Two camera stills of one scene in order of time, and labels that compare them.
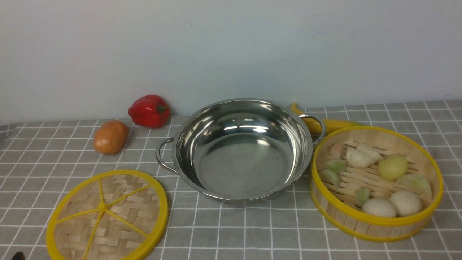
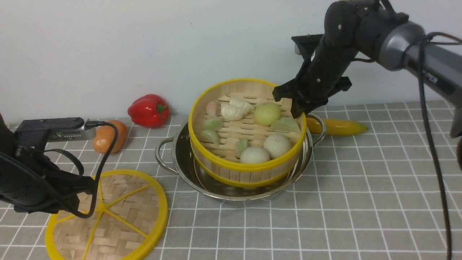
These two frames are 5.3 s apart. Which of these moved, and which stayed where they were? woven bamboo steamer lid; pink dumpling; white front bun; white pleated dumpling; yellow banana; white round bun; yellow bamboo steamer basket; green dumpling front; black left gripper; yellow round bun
Moved: yellow round bun; white pleated dumpling; yellow bamboo steamer basket; green dumpling front; black left gripper; white front bun; white round bun; pink dumpling
Stayed: woven bamboo steamer lid; yellow banana
